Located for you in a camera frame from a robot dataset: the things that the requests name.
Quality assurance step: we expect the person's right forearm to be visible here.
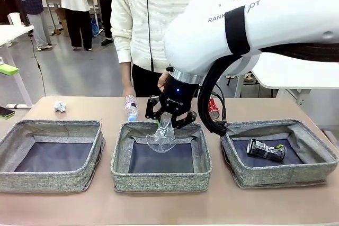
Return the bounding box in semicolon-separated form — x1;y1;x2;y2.
120;61;133;89

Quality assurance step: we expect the white paper ball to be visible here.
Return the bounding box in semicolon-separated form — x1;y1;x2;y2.
53;100;67;113

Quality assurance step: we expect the brown cardboard box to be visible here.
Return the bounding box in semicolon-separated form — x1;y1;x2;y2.
54;7;69;38

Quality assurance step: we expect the blue plastic bag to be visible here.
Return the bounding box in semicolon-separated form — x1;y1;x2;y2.
91;21;103;38

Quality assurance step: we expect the thin black cord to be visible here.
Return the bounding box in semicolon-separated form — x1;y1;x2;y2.
145;0;155;72

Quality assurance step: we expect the grey fabric basket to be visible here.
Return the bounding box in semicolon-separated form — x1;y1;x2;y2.
110;121;212;193
220;119;339;189
0;120;106;194

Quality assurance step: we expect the large white table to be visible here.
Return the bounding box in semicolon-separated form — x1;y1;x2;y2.
225;60;339;100

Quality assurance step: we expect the person's right hand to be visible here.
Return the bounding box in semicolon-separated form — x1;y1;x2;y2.
123;85;136;98

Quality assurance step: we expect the clear plastic water bottle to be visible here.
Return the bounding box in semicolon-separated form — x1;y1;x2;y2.
124;94;140;122

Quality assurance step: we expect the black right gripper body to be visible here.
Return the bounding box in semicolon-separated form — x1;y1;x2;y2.
158;74;200;118

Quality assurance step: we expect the clear plastic cup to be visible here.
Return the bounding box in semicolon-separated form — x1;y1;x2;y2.
146;112;177;154

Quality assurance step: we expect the red soda can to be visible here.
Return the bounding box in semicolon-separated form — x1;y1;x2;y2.
208;98;220;120

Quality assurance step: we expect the person in white sweater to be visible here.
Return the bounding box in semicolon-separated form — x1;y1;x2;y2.
110;0;228;98

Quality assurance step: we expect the crushed black green can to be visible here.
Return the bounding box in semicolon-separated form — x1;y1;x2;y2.
246;138;287;162

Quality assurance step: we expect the thin black hanging cable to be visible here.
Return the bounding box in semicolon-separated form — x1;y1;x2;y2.
28;34;47;97

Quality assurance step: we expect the person's left hand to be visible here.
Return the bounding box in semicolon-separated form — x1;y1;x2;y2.
157;73;169;93

